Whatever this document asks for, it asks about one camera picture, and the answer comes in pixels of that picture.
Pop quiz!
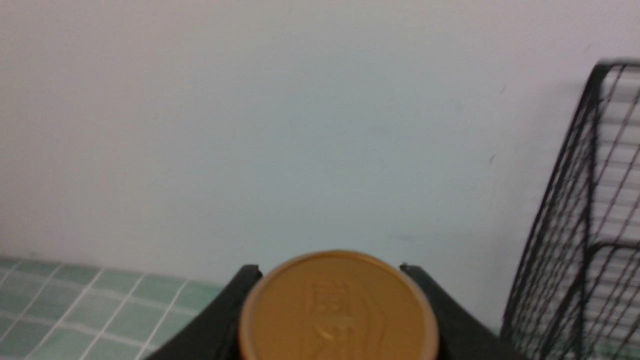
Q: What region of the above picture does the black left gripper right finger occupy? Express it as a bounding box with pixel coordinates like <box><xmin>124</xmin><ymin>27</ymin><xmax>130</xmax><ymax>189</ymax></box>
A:
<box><xmin>400</xmin><ymin>263</ymin><xmax>525</xmax><ymax>360</ymax></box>

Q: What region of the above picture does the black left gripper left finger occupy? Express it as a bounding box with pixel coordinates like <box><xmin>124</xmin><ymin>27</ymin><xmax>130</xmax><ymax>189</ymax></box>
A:
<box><xmin>147</xmin><ymin>264</ymin><xmax>263</xmax><ymax>360</ymax></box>

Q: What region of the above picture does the vinegar bottle with gold cap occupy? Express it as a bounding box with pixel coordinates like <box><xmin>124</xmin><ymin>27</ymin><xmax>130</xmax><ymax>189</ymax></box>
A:
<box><xmin>238</xmin><ymin>250</ymin><xmax>441</xmax><ymax>360</ymax></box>

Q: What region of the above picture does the green checkered tablecloth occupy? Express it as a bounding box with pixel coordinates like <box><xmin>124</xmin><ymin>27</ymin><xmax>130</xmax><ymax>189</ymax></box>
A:
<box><xmin>0</xmin><ymin>257</ymin><xmax>222</xmax><ymax>360</ymax></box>

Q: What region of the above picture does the black wire mesh rack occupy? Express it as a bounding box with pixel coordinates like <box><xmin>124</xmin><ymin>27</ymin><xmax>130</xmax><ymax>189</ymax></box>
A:
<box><xmin>500</xmin><ymin>58</ymin><xmax>640</xmax><ymax>360</ymax></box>

